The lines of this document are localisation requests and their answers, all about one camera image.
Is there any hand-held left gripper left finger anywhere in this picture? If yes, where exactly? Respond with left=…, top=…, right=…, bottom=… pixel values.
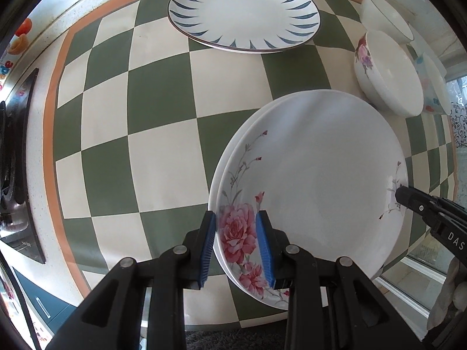
left=47, top=211, right=217, bottom=350

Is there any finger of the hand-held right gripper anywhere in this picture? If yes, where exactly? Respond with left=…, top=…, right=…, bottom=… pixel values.
left=396, top=186, right=467, bottom=227

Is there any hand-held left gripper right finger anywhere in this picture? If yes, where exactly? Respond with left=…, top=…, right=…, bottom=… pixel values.
left=255, top=209, right=426, bottom=350

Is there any plain white plate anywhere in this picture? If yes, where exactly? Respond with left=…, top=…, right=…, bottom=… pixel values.
left=208, top=91, right=292, bottom=312

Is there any rose print white plate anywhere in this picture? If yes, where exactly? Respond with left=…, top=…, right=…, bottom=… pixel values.
left=215, top=93, right=409, bottom=312

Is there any colourful print white bowl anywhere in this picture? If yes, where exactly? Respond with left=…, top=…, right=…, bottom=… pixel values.
left=414, top=52, right=454, bottom=116

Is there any large floral white bowl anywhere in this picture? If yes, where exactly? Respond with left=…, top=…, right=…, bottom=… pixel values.
left=353, top=29, right=426, bottom=118

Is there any white bowl thin dark rim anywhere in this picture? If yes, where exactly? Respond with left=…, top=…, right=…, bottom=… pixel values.
left=360, top=0, right=415, bottom=44

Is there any blue leaf pattern plate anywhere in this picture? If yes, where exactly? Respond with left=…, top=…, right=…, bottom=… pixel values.
left=167, top=0, right=322, bottom=55

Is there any person's right hand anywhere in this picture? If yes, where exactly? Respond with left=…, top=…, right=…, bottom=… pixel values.
left=426, top=257, right=461, bottom=330

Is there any patterned curtain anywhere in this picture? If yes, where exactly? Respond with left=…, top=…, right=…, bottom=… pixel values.
left=447, top=75, right=467, bottom=150

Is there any dark fuzzy cloth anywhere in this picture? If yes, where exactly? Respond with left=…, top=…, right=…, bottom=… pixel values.
left=182, top=319, right=292, bottom=350

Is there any green white checkered table mat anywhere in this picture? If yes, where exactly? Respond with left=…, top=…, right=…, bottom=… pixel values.
left=43, top=0, right=458, bottom=330

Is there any blue cabinet drawer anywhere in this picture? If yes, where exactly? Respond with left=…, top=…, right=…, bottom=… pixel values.
left=11, top=266, right=79, bottom=332

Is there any black gas stove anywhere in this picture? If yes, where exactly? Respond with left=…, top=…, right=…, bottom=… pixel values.
left=0, top=67, right=46, bottom=265

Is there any orange plastic toy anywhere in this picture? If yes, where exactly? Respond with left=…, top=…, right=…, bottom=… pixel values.
left=8, top=34, right=30, bottom=55

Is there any sliding door frame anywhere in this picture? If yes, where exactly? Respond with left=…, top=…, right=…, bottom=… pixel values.
left=376, top=248, right=447, bottom=321

